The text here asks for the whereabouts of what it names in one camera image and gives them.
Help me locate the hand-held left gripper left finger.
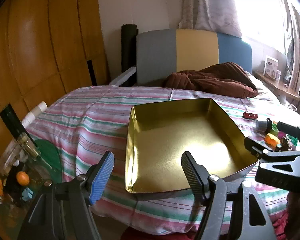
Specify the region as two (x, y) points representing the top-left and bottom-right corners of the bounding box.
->
(17, 151), (115, 240)

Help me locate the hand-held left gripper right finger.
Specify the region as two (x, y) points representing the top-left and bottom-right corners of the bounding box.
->
(181, 151), (278, 240)

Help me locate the pale patterned curtain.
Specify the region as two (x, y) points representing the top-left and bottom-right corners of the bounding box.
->
(179, 0), (243, 38)

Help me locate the black rolled mat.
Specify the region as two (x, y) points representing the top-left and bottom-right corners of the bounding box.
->
(121, 24), (138, 87)

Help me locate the grey yellow blue headboard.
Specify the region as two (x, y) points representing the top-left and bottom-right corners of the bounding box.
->
(136, 29), (253, 87)

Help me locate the brown quilted blanket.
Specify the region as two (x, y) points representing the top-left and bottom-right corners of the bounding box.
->
(164, 62), (259, 98)

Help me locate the wooden wardrobe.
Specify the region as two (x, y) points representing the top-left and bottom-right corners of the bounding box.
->
(0, 0), (110, 230)

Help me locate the orange ball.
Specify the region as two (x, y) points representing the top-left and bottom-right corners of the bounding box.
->
(16, 171), (30, 185)

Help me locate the orange plastic toy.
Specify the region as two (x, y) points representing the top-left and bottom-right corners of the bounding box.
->
(265, 134), (282, 147)

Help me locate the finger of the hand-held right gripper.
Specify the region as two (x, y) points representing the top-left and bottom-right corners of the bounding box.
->
(244, 137), (300, 193)
(277, 121), (300, 152)

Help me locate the white cardboard box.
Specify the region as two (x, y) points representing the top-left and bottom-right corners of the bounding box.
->
(264, 56), (279, 78)

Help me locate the striped bed sheet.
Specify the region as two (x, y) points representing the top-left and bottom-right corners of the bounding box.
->
(25, 85), (300, 235)

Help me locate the gold tin tray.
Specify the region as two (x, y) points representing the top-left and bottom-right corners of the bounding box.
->
(125, 98), (260, 195)

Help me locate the black flat strip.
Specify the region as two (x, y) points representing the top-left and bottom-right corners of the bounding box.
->
(0, 104), (44, 160)

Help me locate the glass side table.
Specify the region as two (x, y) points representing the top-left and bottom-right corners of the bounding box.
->
(0, 140), (63, 240)

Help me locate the grey window curtain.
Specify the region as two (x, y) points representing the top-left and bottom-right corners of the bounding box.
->
(277, 0), (300, 85)

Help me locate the blue plastic piece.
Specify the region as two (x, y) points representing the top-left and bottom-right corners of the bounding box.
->
(22, 187), (34, 200)

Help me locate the wooden side table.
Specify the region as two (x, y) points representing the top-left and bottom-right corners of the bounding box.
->
(252, 70), (300, 100)

